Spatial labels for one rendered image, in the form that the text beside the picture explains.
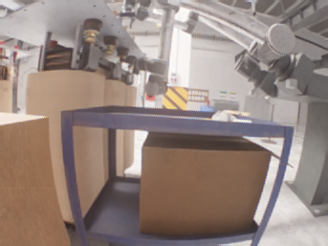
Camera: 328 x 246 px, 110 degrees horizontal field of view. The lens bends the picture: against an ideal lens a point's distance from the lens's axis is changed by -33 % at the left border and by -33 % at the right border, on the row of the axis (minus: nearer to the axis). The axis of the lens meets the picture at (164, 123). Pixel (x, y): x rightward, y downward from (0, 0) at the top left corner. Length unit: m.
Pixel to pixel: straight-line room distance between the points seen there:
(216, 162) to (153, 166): 0.18
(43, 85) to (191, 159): 0.79
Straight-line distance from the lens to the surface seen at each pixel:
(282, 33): 1.14
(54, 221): 0.25
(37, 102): 0.99
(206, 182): 0.51
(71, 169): 0.47
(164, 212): 0.55
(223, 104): 9.54
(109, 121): 0.40
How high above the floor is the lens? 0.94
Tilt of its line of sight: 7 degrees down
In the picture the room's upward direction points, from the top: 4 degrees clockwise
